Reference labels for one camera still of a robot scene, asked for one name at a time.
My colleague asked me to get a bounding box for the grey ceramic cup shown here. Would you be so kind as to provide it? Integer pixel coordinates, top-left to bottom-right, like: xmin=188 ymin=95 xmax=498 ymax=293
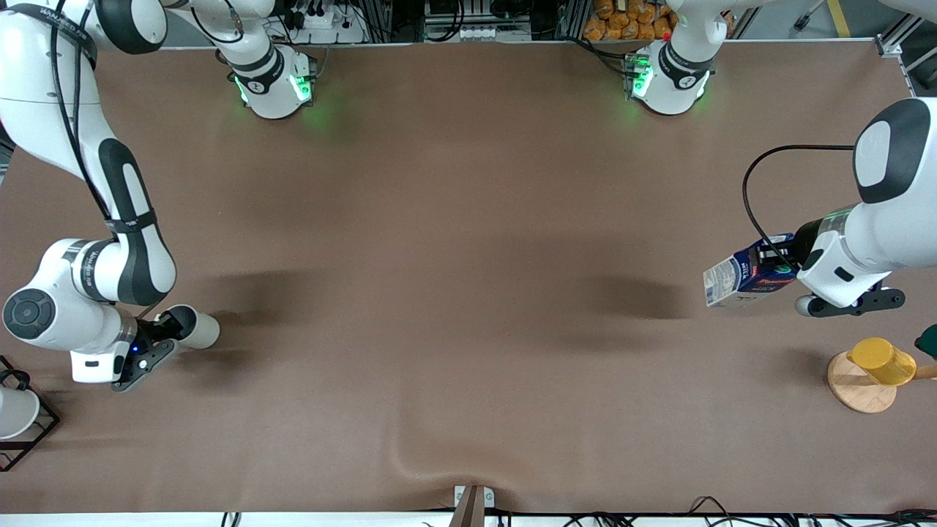
xmin=168 ymin=304 xmax=221 ymax=350

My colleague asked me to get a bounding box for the blue white milk carton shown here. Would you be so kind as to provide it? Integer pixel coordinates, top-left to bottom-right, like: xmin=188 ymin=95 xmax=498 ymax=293
xmin=702 ymin=233 xmax=800 ymax=309

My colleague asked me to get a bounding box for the yellow cup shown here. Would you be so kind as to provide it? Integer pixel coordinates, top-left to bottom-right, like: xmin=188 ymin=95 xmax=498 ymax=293
xmin=847 ymin=337 xmax=918 ymax=386

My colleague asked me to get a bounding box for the round wooden mug stand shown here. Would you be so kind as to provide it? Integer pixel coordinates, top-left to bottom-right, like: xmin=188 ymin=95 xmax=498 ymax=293
xmin=827 ymin=350 xmax=937 ymax=415

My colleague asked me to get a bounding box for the bag of orange bread rolls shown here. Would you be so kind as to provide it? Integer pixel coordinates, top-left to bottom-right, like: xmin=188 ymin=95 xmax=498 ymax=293
xmin=583 ymin=0 xmax=679 ymax=42

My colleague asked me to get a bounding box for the brown table cover sheet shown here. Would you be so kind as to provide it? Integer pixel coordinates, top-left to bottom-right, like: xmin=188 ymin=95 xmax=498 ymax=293
xmin=0 ymin=38 xmax=937 ymax=515

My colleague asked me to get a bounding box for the white power strip with plugs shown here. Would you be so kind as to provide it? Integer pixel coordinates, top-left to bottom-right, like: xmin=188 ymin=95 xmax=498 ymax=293
xmin=282 ymin=0 xmax=368 ymax=45

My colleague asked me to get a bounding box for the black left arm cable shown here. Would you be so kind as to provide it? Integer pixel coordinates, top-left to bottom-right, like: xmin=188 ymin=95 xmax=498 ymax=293
xmin=742 ymin=143 xmax=857 ymax=257

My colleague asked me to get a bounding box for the black wire rack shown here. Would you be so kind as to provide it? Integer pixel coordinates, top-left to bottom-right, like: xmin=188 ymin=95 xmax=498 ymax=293
xmin=0 ymin=356 xmax=61 ymax=473

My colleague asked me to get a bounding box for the aluminium frame profile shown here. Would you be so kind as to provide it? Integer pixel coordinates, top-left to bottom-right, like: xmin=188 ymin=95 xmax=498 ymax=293
xmin=874 ymin=11 xmax=937 ymax=59

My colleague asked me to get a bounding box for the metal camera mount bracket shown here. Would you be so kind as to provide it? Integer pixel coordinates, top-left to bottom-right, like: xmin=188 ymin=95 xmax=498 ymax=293
xmin=448 ymin=485 xmax=496 ymax=527

